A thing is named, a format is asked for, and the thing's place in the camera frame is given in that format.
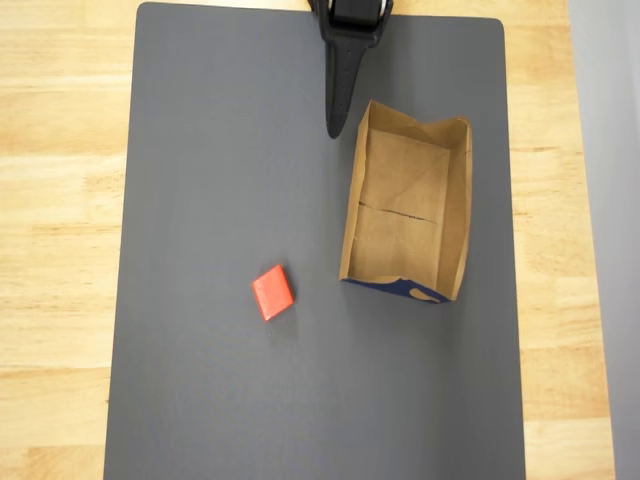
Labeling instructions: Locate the small red block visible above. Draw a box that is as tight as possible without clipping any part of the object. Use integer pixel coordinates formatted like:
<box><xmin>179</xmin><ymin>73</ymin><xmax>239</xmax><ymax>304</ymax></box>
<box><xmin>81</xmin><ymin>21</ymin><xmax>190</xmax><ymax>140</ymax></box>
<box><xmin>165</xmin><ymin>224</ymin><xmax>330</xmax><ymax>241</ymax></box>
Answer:
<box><xmin>251</xmin><ymin>264</ymin><xmax>296</xmax><ymax>323</ymax></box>

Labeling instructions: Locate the brown paper box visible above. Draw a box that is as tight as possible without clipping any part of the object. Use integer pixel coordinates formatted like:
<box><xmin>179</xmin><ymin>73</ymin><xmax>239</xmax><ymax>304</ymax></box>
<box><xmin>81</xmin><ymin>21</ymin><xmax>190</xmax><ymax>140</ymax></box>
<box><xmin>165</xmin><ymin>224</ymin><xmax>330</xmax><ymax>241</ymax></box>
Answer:
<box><xmin>338</xmin><ymin>99</ymin><xmax>474</xmax><ymax>304</ymax></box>

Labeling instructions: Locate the dark grey table mat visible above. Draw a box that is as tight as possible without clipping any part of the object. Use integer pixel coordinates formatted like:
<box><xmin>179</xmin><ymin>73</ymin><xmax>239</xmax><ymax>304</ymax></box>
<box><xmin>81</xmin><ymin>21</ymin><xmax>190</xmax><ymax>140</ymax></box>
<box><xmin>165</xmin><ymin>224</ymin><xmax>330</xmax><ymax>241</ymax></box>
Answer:
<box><xmin>102</xmin><ymin>1</ymin><xmax>527</xmax><ymax>480</ymax></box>

